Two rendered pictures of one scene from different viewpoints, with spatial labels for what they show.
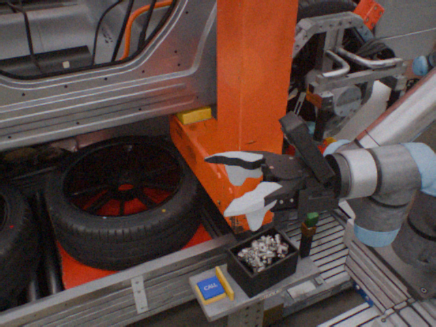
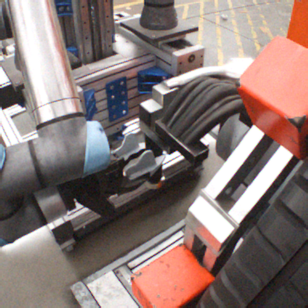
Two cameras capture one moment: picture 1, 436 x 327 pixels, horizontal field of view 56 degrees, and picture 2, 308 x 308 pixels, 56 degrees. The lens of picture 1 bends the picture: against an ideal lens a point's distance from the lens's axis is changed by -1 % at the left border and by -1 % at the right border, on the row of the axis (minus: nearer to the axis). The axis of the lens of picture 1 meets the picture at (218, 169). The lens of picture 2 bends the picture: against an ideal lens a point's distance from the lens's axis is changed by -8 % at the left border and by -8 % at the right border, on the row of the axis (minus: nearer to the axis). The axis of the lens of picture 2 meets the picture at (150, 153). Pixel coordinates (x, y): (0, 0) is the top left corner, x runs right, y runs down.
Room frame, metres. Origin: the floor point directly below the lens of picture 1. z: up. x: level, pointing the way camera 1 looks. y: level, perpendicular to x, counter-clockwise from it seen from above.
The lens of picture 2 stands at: (1.86, -0.76, 1.27)
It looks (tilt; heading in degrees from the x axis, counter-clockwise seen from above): 45 degrees down; 170
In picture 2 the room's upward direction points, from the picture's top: straight up
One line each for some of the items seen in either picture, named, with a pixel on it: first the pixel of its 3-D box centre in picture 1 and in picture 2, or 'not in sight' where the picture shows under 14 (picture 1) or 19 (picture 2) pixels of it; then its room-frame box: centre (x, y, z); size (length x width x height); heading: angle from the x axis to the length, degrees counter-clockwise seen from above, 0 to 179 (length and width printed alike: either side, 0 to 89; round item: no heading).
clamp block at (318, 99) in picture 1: (319, 96); not in sight; (1.31, -0.35, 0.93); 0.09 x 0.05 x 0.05; 25
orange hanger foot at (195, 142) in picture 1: (208, 131); not in sight; (1.44, 0.04, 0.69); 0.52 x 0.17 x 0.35; 25
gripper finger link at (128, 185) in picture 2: not in sight; (126, 180); (1.48, -0.74, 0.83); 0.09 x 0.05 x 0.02; 106
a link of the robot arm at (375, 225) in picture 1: (375, 207); not in sight; (0.54, -0.28, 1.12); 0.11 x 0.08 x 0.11; 11
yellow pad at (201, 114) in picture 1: (191, 110); not in sight; (1.60, 0.12, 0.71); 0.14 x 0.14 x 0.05; 25
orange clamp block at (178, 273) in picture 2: not in sight; (171, 286); (1.71, -0.70, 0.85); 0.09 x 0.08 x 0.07; 115
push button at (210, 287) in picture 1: (210, 288); not in sight; (0.84, 0.03, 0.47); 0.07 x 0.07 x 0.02; 25
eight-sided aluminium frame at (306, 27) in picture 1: (320, 83); (300, 181); (1.57, -0.42, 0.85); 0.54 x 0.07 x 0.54; 115
